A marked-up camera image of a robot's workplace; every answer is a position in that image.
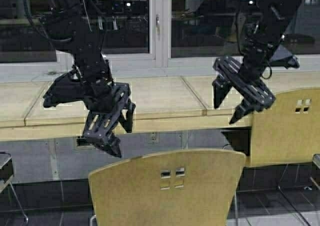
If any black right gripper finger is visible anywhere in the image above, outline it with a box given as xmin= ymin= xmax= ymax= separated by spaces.
xmin=229 ymin=99 xmax=256 ymax=124
xmin=212 ymin=75 xmax=232 ymax=109

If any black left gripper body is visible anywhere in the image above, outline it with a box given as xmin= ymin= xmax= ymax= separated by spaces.
xmin=82 ymin=83 xmax=131 ymax=148

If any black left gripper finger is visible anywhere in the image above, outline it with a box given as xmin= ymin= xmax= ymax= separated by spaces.
xmin=119 ymin=99 xmax=136 ymax=133
xmin=98 ymin=133 xmax=122 ymax=158

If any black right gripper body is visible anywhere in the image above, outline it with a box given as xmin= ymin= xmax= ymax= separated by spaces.
xmin=213 ymin=56 xmax=276 ymax=112

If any yellow wooden chair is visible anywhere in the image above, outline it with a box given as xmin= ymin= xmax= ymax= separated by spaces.
xmin=223 ymin=87 xmax=320 ymax=167
xmin=88 ymin=148 xmax=246 ymax=225

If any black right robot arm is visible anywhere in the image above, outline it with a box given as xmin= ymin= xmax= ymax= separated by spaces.
xmin=212 ymin=0 xmax=304 ymax=124

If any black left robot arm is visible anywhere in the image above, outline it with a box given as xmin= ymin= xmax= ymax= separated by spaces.
xmin=39 ymin=0 xmax=136 ymax=158

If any right robot base block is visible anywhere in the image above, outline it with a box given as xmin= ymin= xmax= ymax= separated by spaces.
xmin=310 ymin=154 xmax=320 ymax=190

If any long wooden counter table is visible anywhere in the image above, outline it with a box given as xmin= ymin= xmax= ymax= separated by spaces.
xmin=0 ymin=72 xmax=320 ymax=140

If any wall power outlet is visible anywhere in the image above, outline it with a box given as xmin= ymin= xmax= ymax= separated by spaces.
xmin=147 ymin=132 xmax=159 ymax=144

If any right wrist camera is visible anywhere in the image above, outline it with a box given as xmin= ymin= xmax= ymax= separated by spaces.
xmin=269 ymin=45 xmax=300 ymax=69

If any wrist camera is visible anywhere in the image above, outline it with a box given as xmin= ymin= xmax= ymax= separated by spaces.
xmin=269 ymin=45 xmax=300 ymax=69
xmin=42 ymin=70 xmax=85 ymax=108

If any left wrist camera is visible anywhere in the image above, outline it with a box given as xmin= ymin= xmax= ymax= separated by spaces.
xmin=42 ymin=70 xmax=85 ymax=108

